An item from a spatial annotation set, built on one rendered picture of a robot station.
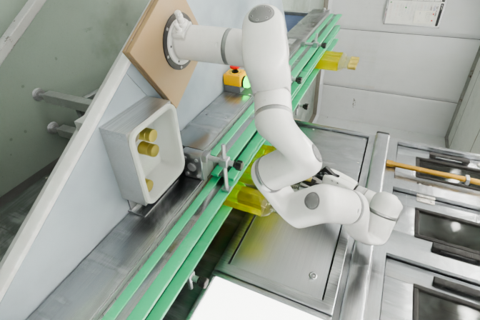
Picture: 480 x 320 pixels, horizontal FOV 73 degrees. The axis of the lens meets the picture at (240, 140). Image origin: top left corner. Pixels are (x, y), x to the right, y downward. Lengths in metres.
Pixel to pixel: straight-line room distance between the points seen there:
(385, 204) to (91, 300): 0.73
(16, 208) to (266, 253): 0.95
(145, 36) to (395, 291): 0.95
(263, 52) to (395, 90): 6.61
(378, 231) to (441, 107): 6.55
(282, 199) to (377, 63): 6.38
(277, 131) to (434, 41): 6.35
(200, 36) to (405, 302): 0.90
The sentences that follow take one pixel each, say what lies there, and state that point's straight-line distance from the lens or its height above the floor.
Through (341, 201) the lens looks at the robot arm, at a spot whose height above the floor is 1.29.
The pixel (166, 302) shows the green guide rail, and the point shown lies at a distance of 0.88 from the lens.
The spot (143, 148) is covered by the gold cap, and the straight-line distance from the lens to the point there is 0.87.
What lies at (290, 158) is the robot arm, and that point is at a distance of 0.65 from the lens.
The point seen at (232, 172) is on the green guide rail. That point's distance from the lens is 1.01.
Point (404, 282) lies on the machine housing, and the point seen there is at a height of 1.49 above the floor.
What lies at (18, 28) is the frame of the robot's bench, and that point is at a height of 0.20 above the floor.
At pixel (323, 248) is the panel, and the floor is 1.25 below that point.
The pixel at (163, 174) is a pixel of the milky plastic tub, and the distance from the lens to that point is 0.94.
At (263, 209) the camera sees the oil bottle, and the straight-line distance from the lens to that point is 0.98.
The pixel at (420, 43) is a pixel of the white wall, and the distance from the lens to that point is 6.92.
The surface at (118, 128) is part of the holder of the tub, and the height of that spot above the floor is 0.80.
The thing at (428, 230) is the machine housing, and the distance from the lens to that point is 1.29.
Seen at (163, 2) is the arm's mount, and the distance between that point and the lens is 0.91.
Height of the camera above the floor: 1.31
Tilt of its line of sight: 21 degrees down
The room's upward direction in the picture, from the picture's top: 103 degrees clockwise
